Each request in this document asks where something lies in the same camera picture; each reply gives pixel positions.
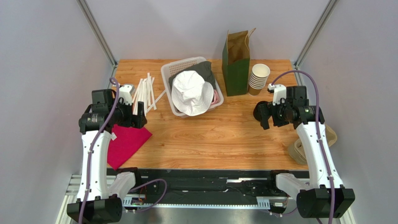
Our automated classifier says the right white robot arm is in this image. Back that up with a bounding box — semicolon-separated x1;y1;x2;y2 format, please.
253;84;355;219

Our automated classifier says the stack of paper cups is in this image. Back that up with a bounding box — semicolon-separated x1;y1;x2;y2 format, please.
248;63;270;96

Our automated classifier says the white plastic basket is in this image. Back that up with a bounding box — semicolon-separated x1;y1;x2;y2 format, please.
161;56;224;118

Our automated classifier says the green paper bag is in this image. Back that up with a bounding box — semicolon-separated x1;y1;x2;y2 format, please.
222;28;256;97

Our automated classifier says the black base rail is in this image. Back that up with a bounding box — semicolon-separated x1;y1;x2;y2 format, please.
107;168;310;215

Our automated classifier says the beige cup carrier tray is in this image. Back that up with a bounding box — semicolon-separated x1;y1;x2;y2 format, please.
288;124;338;165

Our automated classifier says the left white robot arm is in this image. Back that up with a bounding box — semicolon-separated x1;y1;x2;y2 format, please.
66;84;147;224

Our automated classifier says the pink cloth in basket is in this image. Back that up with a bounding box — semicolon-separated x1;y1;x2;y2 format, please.
211;89;219;105

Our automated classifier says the white bucket hat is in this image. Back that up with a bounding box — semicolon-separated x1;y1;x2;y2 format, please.
171;70;214;117

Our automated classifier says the olive green cloth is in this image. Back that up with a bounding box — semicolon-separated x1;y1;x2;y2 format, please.
168;61;216;90

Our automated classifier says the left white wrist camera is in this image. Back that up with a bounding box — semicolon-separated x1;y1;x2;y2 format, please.
118;84;135;106

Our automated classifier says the bundle of white straws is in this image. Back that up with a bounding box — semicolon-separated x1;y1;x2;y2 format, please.
133;72;166;115

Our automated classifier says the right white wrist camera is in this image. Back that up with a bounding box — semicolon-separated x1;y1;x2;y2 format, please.
267;84;286;105

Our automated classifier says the red cloth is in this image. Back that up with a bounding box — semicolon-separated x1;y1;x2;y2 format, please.
107;125;152;170

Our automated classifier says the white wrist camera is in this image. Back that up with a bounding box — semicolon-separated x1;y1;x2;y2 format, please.
118;84;135;106
267;84;286;105

